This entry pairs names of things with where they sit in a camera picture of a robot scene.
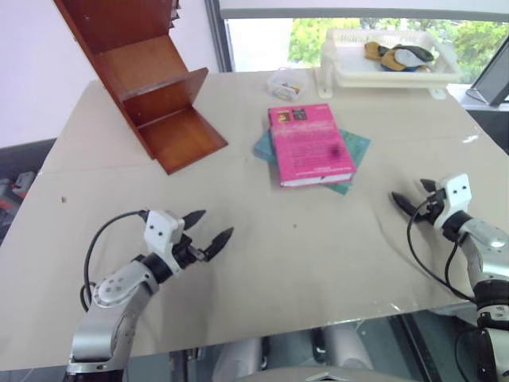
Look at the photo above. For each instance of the white plastic basket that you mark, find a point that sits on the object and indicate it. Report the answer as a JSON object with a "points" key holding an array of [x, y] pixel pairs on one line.
{"points": [[350, 63]]}

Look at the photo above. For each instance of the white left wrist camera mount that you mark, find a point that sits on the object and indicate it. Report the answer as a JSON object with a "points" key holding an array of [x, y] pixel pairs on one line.
{"points": [[161, 232]]}

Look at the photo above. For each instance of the teal book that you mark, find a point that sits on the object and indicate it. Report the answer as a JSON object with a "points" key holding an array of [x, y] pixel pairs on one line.
{"points": [[358, 145]]}

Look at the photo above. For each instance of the brown wooden bookshelf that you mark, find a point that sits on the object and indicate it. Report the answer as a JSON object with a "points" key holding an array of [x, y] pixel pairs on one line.
{"points": [[159, 95]]}

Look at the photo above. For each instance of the dark window frame post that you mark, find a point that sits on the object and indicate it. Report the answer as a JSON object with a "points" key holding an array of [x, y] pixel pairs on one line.
{"points": [[222, 40]]}

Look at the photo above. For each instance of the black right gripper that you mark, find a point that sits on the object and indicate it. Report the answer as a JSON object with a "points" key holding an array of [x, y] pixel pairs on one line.
{"points": [[431, 207]]}

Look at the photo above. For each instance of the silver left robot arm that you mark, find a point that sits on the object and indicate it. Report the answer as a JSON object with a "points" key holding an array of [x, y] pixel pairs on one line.
{"points": [[115, 314]]}

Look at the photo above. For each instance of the blue cloth item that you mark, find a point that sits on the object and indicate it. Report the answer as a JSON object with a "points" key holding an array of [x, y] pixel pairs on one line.
{"points": [[411, 68]]}

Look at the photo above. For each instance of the dark monitor with stand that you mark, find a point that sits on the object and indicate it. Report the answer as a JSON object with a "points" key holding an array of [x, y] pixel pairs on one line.
{"points": [[499, 79]]}

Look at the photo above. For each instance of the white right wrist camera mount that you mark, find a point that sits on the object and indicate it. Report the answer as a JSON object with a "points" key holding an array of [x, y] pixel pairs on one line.
{"points": [[457, 191]]}

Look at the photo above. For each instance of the pink hardcover book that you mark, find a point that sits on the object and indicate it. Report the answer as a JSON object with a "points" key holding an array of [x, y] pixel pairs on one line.
{"points": [[310, 147]]}

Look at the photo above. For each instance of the white plastic tray stand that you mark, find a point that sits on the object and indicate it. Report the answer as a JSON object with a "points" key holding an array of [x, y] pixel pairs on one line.
{"points": [[324, 85]]}

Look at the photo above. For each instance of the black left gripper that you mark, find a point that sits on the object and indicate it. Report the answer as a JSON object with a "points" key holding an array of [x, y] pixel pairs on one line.
{"points": [[187, 254]]}

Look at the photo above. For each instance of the small clear plastic box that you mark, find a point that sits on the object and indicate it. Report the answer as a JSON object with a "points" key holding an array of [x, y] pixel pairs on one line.
{"points": [[278, 81]]}

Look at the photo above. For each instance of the beige table cover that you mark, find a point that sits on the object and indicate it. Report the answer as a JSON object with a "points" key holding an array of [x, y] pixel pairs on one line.
{"points": [[278, 258]]}

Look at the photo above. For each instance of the red and black equipment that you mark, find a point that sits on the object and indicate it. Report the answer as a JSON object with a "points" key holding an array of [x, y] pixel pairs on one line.
{"points": [[16, 191]]}

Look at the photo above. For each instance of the dark grey white cloth item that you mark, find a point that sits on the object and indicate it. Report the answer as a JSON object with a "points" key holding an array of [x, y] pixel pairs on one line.
{"points": [[413, 55]]}

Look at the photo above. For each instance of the mustard yellow cloth item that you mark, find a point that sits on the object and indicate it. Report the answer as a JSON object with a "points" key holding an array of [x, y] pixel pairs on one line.
{"points": [[391, 61]]}

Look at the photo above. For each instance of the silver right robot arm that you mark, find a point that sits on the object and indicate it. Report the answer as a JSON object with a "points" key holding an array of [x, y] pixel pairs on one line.
{"points": [[487, 238]]}

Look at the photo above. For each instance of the grey roller blind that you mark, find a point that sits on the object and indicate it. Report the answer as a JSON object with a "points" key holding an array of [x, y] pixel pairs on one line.
{"points": [[358, 10]]}

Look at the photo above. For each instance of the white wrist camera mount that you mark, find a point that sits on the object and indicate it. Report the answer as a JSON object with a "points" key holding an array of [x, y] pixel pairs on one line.
{"points": [[457, 191], [161, 232]]}

